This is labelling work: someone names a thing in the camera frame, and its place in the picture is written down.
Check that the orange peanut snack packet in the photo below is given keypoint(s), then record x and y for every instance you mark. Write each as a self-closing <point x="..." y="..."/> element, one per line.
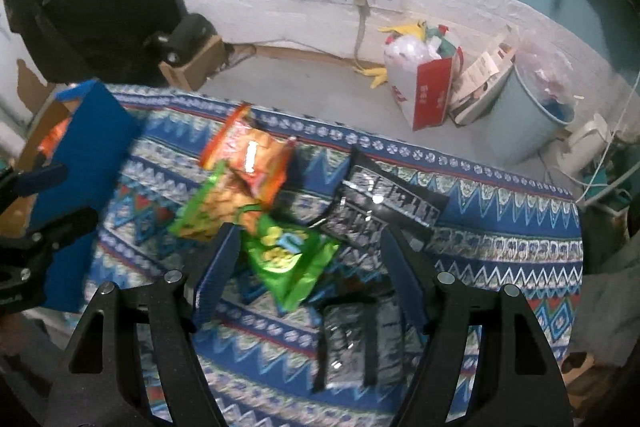
<point x="225" y="139"/>

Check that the grey cloth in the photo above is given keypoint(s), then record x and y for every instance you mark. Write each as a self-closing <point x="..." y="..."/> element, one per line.
<point x="605" y="297"/>

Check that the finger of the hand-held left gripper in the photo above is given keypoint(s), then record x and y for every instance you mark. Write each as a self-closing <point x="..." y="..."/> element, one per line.
<point x="42" y="178"/>
<point x="65" y="224"/>

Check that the white printed booklet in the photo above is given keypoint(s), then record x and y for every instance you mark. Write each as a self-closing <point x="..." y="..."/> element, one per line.
<point x="480" y="72"/>

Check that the yellow banana peel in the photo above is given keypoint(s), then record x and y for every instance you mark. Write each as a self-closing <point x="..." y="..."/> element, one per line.
<point x="374" y="76"/>
<point x="405" y="28"/>

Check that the green cracker snack packet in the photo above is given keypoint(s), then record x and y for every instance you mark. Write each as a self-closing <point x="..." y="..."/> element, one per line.
<point x="210" y="207"/>

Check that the large orange-red snack packet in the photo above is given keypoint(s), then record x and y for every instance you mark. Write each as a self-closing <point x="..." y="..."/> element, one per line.
<point x="52" y="137"/>

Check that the light blue trash bin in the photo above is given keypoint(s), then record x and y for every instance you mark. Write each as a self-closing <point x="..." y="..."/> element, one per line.
<point x="515" y="117"/>

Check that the blue-rimmed cardboard box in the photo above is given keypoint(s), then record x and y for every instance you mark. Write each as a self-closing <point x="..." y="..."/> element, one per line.
<point x="90" y="142"/>

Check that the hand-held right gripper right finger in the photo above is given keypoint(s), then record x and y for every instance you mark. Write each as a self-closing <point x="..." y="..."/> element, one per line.
<point x="407" y="277"/>

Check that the white plastic bag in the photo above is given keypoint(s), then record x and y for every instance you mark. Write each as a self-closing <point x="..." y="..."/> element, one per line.
<point x="407" y="52"/>

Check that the green chip snack packet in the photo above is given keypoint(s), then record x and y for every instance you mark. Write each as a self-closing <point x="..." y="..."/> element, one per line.
<point x="290" y="257"/>

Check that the blue patterned blanket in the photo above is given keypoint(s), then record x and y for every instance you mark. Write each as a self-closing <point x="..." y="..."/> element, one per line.
<point x="500" y="217"/>

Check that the wooden box with black object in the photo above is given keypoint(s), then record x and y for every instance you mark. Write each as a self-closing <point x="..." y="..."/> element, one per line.
<point x="202" y="62"/>

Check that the orange snack packet white label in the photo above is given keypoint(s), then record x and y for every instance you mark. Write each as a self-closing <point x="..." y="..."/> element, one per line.
<point x="262" y="164"/>

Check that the black silver snack packet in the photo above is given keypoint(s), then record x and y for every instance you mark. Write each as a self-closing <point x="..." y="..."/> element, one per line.
<point x="390" y="202"/>
<point x="350" y="342"/>

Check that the clear plastic bin liner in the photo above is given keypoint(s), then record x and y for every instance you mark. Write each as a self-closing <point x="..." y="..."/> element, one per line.
<point x="545" y="72"/>

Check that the red and white paper bag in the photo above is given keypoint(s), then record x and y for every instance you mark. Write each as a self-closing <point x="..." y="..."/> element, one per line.
<point x="430" y="92"/>

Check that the torn white cardboard sheet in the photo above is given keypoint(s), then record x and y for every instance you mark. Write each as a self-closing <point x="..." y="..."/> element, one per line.
<point x="12" y="97"/>

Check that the white electric kettle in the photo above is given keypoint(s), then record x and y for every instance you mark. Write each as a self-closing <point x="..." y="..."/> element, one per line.
<point x="585" y="142"/>

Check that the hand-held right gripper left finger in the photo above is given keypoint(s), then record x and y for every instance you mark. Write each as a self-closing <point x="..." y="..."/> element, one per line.
<point x="215" y="277"/>

